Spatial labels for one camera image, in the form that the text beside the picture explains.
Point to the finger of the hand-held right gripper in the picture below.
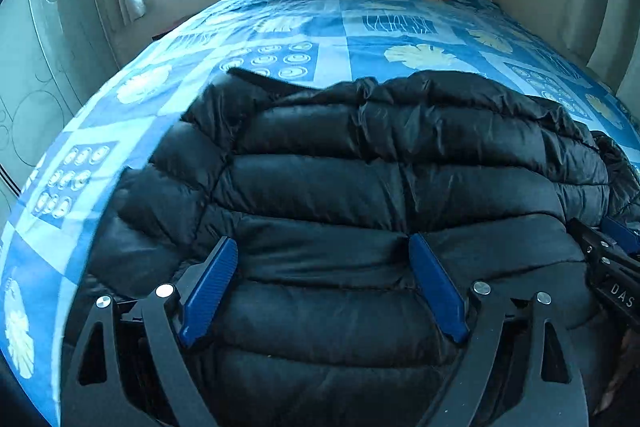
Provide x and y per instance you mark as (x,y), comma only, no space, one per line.
(592,244)
(625,234)

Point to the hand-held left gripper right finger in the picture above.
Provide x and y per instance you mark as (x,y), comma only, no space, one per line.
(437,287)

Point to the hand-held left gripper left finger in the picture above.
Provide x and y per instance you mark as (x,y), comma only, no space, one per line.
(210,287)

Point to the black puffer jacket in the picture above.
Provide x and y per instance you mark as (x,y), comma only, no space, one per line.
(350,187)

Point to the pale long curtain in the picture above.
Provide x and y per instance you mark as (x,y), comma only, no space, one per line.
(617,22)

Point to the wardrobe with circle pattern doors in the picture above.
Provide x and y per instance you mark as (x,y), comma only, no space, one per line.
(45,72)

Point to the bed with blue patterned sheet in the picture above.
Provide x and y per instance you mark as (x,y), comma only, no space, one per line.
(350,22)

